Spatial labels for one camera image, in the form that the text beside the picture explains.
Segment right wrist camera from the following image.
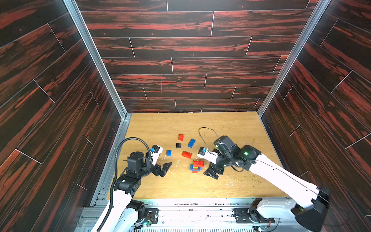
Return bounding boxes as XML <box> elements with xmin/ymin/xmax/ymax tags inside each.
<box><xmin>197</xmin><ymin>147</ymin><xmax>218</xmax><ymax>164</ymax></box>

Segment right aluminium corner post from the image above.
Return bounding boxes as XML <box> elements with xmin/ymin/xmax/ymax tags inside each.
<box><xmin>258</xmin><ymin>0</ymin><xmax>330</xmax><ymax>119</ymax></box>

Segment left aluminium corner post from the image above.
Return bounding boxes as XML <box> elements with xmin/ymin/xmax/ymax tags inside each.
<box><xmin>63</xmin><ymin>0</ymin><xmax>131</xmax><ymax>120</ymax></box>

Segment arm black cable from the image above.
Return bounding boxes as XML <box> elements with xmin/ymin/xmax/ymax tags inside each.
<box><xmin>95</xmin><ymin>137</ymin><xmax>153</xmax><ymax>232</ymax></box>
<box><xmin>198</xmin><ymin>127</ymin><xmax>331</xmax><ymax>232</ymax></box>

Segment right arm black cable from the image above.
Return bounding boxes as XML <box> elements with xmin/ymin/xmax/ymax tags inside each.
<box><xmin>198</xmin><ymin>127</ymin><xmax>331</xmax><ymax>232</ymax></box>

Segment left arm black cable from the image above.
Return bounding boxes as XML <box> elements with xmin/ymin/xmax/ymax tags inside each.
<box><xmin>95</xmin><ymin>137</ymin><xmax>153</xmax><ymax>232</ymax></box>

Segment red long lego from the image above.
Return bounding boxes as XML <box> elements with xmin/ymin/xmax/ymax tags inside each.
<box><xmin>193</xmin><ymin>160</ymin><xmax>204</xmax><ymax>168</ymax></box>
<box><xmin>182</xmin><ymin>151</ymin><xmax>192</xmax><ymax>159</ymax></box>

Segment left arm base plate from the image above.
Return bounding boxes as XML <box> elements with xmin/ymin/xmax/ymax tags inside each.
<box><xmin>136</xmin><ymin>208</ymin><xmax>159</xmax><ymax>225</ymax></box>

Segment aluminium front rail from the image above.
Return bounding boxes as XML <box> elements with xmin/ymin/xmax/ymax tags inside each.
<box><xmin>76</xmin><ymin>198</ymin><xmax>321</xmax><ymax>232</ymax></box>

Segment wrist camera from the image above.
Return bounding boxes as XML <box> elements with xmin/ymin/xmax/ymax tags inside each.
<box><xmin>150</xmin><ymin>145</ymin><xmax>163</xmax><ymax>161</ymax></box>
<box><xmin>197</xmin><ymin>147</ymin><xmax>218</xmax><ymax>164</ymax></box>

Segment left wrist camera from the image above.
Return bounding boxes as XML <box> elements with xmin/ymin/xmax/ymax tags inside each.
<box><xmin>150</xmin><ymin>145</ymin><xmax>163</xmax><ymax>161</ymax></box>

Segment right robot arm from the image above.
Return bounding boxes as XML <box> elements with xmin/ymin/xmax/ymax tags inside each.
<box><xmin>198</xmin><ymin>135</ymin><xmax>330</xmax><ymax>232</ymax></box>

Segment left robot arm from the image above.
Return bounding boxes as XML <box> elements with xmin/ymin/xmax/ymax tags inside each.
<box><xmin>92</xmin><ymin>146</ymin><xmax>172</xmax><ymax>232</ymax></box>

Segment aluminium corner post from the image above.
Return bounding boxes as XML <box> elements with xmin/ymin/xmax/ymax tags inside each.
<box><xmin>63</xmin><ymin>0</ymin><xmax>131</xmax><ymax>120</ymax></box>
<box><xmin>258</xmin><ymin>0</ymin><xmax>330</xmax><ymax>119</ymax></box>

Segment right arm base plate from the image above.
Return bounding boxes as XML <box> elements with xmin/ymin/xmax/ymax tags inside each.
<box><xmin>232</xmin><ymin>208</ymin><xmax>275</xmax><ymax>224</ymax></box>

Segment blue long lego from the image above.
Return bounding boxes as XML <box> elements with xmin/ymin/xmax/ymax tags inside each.
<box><xmin>190</xmin><ymin>164</ymin><xmax>201</xmax><ymax>172</ymax></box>
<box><xmin>187</xmin><ymin>139</ymin><xmax>196</xmax><ymax>148</ymax></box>

